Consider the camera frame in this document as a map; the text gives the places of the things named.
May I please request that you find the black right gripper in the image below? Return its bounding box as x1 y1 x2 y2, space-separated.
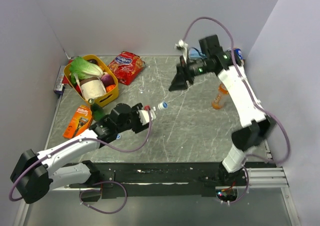
168 56 212 94

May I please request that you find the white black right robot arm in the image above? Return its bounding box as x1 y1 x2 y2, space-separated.
169 35 276 186

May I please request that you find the green toy cabbage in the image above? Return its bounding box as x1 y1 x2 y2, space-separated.
69 57 104 85

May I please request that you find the orange toy fruit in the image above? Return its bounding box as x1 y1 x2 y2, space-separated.
105 84 116 93

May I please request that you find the green glass bottle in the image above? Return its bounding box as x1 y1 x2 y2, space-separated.
88 98 105 122

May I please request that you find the purple white box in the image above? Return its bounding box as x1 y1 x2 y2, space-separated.
53 65 65 95

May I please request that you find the orange juice plastic bottle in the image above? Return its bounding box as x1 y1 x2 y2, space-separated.
211 83 229 110

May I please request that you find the clear bottle cap centre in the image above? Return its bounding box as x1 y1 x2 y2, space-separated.
139 85 146 92

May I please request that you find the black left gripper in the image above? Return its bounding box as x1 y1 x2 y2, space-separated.
116 103 151 133

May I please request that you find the clear plastic water bottle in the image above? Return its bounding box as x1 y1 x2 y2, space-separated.
151 101 168 112

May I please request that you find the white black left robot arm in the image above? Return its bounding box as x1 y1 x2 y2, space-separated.
8 103 157 204

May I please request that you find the blue tissue pack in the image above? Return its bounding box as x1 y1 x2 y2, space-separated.
188 49 205 59

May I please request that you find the purple toy onion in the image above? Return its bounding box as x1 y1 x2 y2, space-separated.
100 73 115 87

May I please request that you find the cream brown toy mushroom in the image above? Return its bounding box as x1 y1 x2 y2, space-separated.
79 77 107 101

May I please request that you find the red snack bag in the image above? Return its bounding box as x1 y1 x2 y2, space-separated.
107 51 145 86

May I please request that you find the blue wrapped toilet roll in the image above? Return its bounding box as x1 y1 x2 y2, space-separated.
233 47 245 65

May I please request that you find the yellow plastic basket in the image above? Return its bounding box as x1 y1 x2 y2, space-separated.
63 54 119 107

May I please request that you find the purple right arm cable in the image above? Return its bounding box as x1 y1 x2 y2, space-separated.
182 16 291 204

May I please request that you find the aluminium frame rail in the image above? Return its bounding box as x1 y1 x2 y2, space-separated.
23 167 290 192

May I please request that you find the orange razor package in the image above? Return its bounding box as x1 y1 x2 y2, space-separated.
62 105 93 139

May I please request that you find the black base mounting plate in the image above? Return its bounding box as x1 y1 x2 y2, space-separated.
67 160 276 199

